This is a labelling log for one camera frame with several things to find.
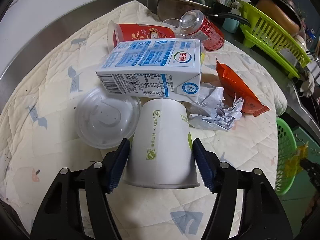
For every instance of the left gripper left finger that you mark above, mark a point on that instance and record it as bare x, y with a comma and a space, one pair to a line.
59, 215

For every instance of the white dish rag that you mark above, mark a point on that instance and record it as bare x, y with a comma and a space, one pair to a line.
308, 86

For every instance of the green trash basket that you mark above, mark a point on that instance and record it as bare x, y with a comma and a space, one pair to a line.
286, 169

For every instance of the blue white milk carton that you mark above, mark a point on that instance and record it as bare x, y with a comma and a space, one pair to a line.
154, 68

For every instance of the teal cup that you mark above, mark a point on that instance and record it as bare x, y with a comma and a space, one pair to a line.
230, 25

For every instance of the lime green dish rack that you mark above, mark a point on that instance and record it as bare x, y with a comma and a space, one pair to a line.
270, 37

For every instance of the orange snack wrapper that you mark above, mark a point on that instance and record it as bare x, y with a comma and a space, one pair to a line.
236, 87

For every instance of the cream quilted mat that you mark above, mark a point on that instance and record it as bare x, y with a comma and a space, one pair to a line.
38, 136

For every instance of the crumpled white paper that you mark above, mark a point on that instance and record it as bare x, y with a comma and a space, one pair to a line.
210, 111

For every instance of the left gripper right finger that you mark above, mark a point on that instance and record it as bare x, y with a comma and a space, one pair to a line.
262, 217

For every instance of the black wok with lid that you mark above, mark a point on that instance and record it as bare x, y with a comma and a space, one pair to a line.
283, 12

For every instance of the red plastic cup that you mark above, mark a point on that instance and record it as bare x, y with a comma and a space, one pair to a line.
122, 32

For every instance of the white plastic lid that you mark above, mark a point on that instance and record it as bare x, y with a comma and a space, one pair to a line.
103, 120

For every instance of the white paper cup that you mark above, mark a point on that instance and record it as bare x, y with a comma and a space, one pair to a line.
160, 156

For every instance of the steel pot with lid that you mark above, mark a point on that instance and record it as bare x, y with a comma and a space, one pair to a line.
176, 8

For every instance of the red soda can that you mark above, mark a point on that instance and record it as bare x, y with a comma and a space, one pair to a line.
194, 23

